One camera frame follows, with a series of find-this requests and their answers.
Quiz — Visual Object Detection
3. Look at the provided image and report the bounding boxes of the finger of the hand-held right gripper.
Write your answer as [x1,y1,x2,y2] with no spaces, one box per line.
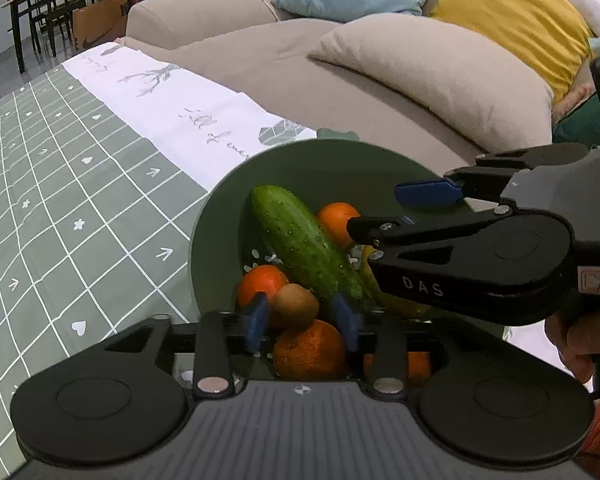
[395,142,590,207]
[347,204,512,311]

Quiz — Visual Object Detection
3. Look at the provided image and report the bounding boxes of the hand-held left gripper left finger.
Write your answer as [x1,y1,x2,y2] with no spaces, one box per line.
[105,295,271,397]

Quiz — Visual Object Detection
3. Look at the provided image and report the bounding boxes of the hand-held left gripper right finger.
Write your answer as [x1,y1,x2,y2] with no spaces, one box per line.
[330,294,451,397]

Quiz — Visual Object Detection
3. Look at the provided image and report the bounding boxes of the orange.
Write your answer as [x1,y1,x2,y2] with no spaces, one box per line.
[362,351,432,390]
[316,202,363,253]
[272,319,349,382]
[236,264,291,326]

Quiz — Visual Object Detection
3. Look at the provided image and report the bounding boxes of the small brown round fruit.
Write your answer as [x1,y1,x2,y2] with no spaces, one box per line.
[271,283,321,331]

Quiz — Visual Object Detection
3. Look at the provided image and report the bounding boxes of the yellow banana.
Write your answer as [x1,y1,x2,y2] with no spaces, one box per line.
[357,245,431,321]

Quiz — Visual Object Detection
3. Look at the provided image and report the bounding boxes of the green cucumber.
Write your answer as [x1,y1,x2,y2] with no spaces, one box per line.
[250,185,378,311]

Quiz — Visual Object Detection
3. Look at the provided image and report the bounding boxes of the green colander bowl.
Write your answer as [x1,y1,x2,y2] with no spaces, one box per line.
[187,127,506,391]

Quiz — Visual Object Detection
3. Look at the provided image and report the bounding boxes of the person's right hand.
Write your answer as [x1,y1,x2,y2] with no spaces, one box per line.
[545,311,597,386]

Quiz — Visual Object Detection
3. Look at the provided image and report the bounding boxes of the beige pillow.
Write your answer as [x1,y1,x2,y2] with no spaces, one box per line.
[307,13,556,153]

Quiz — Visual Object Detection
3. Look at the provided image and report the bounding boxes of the dark green cloth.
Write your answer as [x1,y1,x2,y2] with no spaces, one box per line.
[552,92,600,148]

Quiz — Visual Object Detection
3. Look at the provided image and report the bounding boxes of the yellow pillow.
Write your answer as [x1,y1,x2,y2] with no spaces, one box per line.
[428,0,596,103]

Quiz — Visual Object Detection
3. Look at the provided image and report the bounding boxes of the beige sofa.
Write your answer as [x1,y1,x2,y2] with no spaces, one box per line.
[122,0,600,161]

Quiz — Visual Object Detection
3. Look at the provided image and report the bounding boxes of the green checked tablecloth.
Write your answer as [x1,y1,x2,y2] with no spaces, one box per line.
[0,42,588,480]

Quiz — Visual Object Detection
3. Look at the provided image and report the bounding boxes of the brown paper bag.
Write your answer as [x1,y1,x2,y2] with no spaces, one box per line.
[71,0,129,52]

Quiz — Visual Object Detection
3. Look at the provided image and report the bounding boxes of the dark dining table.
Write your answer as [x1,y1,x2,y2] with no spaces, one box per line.
[0,0,131,73]

